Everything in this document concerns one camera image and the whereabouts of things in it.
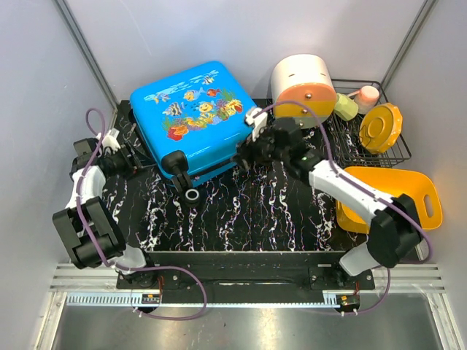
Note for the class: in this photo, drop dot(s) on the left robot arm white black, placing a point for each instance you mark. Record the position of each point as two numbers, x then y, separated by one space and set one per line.
86 227

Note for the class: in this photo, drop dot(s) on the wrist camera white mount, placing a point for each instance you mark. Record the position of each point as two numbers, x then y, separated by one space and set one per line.
257 119
110 143

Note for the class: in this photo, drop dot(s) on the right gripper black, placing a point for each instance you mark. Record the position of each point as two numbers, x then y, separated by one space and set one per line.
246 149

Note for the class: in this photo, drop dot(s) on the yellow plastic basket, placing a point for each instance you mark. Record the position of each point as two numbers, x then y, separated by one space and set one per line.
414 184

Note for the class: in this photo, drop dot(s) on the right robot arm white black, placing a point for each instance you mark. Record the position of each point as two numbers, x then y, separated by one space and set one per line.
393 221

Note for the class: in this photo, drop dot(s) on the green faceted cup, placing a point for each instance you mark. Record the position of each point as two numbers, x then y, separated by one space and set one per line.
345 107

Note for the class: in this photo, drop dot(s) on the black marble pattern mat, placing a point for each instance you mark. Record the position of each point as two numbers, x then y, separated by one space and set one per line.
263 209

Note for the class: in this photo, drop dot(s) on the blue fish-print suitcase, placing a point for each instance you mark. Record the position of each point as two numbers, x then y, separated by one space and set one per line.
191 124

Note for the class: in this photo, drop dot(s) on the white drawer cabinet with orange drawers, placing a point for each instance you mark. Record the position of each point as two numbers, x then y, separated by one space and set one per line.
303 78

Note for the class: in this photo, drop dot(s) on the aluminium rail frame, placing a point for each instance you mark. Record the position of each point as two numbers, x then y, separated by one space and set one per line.
406 308

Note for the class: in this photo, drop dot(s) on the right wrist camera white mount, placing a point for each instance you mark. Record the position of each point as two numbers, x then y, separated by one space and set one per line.
257 119

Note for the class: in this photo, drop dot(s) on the black wire dish rack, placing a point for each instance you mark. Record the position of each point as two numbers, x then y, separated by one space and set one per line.
347 148

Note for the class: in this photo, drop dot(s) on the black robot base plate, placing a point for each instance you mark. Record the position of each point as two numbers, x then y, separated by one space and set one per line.
308 270

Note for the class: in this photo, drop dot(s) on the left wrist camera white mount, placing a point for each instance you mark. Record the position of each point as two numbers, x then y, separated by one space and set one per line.
110 143

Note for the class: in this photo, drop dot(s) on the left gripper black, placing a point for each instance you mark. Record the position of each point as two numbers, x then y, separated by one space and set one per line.
133 165

